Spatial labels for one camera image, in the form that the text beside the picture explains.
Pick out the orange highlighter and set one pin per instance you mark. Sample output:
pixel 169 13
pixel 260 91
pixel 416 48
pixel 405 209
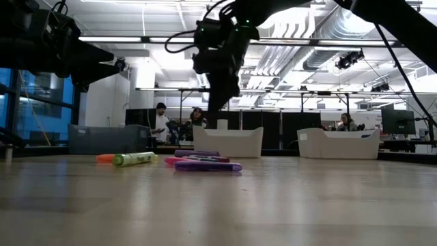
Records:
pixel 104 158

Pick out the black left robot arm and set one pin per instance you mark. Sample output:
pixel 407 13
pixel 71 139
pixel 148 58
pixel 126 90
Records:
pixel 20 34

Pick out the short purple marker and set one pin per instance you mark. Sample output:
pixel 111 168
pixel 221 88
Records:
pixel 208 166

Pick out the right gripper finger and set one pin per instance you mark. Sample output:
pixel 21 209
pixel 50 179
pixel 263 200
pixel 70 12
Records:
pixel 220 89

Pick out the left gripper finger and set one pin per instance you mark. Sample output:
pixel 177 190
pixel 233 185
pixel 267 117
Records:
pixel 92 53
pixel 95 73

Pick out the small grey post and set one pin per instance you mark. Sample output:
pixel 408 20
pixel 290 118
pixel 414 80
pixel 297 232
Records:
pixel 9 153

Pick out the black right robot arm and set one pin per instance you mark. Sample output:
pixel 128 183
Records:
pixel 403 24

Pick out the black partition panel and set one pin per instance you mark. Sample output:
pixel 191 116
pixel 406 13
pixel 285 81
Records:
pixel 293 130

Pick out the black monitor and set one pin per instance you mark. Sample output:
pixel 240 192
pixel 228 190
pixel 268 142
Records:
pixel 397 121

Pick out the white marker maroon cap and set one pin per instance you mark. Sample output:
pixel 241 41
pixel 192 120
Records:
pixel 223 159

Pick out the white plastic bin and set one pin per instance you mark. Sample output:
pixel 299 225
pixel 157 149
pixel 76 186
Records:
pixel 228 143
pixel 338 147

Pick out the light green highlighter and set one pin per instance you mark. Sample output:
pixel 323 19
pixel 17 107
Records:
pixel 134 159

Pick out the silver ventilation duct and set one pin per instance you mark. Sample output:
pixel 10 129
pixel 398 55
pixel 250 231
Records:
pixel 327 51

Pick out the black ceiling camera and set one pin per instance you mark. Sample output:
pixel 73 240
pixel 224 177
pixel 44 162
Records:
pixel 120 64
pixel 380 87
pixel 348 59

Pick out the white paper cup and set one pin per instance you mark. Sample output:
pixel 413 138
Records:
pixel 222 124

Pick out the white marker green cap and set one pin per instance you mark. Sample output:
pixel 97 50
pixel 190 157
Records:
pixel 205 159

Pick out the grey translucent plastic bin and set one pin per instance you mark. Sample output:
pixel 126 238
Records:
pixel 109 140

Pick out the long ceiling light strip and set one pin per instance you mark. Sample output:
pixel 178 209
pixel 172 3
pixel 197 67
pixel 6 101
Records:
pixel 109 39
pixel 355 42
pixel 170 40

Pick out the person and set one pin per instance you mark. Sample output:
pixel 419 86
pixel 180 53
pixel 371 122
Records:
pixel 346 124
pixel 161 126
pixel 197 119

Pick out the pink highlighter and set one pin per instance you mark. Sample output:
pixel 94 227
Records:
pixel 170 160

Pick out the long purple marker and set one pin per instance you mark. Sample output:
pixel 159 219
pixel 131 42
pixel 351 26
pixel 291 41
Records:
pixel 196 153

